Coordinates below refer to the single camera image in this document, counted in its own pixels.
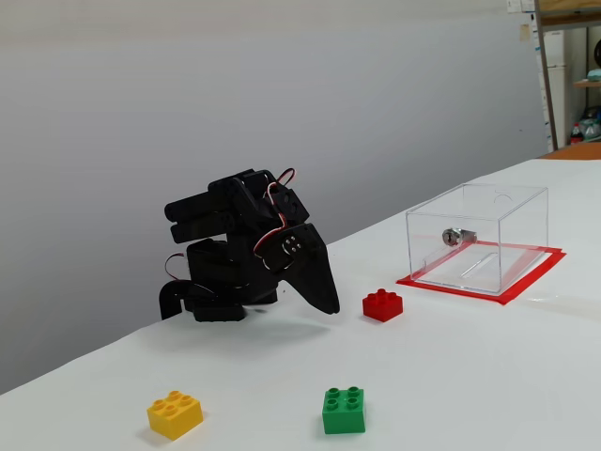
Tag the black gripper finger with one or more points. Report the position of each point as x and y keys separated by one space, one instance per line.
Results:
x=314 y=272

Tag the yellow lego brick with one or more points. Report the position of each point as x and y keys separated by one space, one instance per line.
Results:
x=174 y=415

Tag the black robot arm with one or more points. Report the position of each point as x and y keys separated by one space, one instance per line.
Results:
x=220 y=202

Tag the red lego brick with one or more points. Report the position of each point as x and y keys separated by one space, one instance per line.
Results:
x=382 y=306

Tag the green lego brick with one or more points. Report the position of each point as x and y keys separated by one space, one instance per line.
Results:
x=343 y=413

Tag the transparent acrylic box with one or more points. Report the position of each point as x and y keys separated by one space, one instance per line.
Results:
x=474 y=263

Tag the black table clamp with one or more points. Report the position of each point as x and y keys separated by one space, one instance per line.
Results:
x=168 y=298

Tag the silver cam lock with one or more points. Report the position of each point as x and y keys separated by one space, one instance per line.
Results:
x=454 y=236

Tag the orange table surface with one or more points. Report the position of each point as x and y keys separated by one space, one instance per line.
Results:
x=577 y=151

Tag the red capped bottle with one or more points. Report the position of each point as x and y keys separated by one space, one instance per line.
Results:
x=575 y=135

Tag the crumpled plastic bag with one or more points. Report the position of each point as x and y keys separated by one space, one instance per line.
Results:
x=591 y=126

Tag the white cabinet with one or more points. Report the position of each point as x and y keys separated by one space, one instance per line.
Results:
x=558 y=70

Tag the beige paper note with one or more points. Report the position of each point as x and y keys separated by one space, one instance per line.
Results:
x=524 y=31

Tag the wooden shelf board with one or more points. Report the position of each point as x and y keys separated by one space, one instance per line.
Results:
x=587 y=84

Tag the teal object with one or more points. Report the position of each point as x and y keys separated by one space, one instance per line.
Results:
x=595 y=74

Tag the red tape frame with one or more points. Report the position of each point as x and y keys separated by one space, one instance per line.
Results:
x=512 y=293

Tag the grey metal shelf frame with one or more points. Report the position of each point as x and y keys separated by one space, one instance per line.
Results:
x=545 y=70

